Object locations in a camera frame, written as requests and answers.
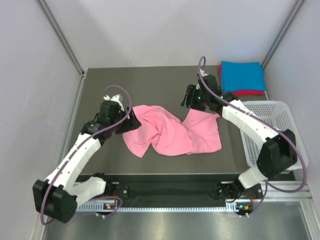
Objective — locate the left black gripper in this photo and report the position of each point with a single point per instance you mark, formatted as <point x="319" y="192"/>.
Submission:
<point x="131" y="124"/>

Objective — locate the right aluminium frame post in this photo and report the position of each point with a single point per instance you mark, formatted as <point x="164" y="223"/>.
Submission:
<point x="297" y="6"/>

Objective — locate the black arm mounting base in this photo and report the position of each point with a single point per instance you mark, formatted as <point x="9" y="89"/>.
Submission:
<point x="177" y="190"/>

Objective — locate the pink t shirt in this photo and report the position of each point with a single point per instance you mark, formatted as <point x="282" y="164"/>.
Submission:
<point x="197" y="134"/>

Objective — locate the red folded t shirt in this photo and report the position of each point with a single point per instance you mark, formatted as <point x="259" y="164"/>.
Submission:
<point x="241" y="92"/>

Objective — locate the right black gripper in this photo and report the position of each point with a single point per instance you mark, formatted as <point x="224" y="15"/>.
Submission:
<point x="186" y="103"/>

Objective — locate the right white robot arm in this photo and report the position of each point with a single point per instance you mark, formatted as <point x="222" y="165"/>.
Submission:
<point x="277" y="148"/>

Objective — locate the grey slotted cable duct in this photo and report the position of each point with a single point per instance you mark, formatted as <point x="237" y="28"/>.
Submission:
<point x="108" y="206"/>

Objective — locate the aluminium frame post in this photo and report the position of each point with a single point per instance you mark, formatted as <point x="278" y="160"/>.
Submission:
<point x="60" y="35"/>
<point x="297" y="6"/>

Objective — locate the aluminium front rail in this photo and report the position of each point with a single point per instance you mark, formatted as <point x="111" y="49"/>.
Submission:
<point x="273" y="195"/>

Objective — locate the white perforated plastic basket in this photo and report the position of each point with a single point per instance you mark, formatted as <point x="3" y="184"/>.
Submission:
<point x="279" y="115"/>

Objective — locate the blue folded t shirt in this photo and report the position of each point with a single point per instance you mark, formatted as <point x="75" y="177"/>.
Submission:
<point x="247" y="76"/>

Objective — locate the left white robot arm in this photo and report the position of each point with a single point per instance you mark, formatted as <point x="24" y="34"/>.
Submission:
<point x="58" y="196"/>

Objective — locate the left aluminium frame post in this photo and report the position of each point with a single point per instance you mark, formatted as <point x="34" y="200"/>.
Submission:
<point x="60" y="35"/>

